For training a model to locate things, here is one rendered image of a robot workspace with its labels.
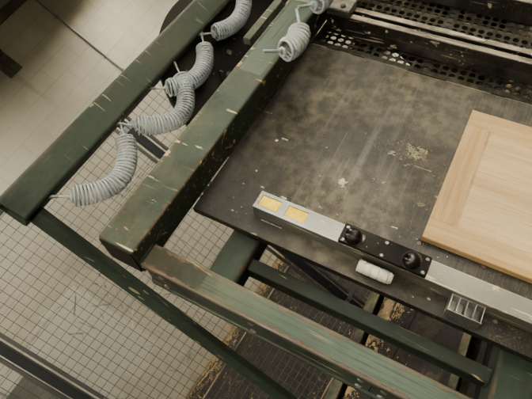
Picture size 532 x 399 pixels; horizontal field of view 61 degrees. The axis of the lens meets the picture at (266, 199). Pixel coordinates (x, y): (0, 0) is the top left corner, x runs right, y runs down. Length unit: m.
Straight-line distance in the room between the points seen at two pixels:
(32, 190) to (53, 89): 4.39
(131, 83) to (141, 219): 0.69
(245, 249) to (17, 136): 4.77
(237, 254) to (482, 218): 0.58
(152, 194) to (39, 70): 4.88
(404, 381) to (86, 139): 1.13
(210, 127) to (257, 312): 0.49
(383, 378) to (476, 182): 0.55
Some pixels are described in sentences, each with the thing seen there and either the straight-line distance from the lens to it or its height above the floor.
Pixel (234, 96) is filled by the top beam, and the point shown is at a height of 1.87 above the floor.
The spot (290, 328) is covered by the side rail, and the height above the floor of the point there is 1.51.
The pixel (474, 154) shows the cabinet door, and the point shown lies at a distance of 1.28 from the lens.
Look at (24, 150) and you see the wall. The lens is 5.67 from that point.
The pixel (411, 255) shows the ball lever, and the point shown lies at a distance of 0.91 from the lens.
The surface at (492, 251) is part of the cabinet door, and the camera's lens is 1.13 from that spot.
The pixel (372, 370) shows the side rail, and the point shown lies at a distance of 0.94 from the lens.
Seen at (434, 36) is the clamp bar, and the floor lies 1.53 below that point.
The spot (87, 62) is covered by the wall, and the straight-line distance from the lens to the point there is 5.93.
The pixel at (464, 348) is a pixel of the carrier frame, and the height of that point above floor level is 0.18.
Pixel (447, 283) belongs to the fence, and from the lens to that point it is 1.04.
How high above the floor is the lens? 1.91
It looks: 13 degrees down
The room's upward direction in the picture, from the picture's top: 51 degrees counter-clockwise
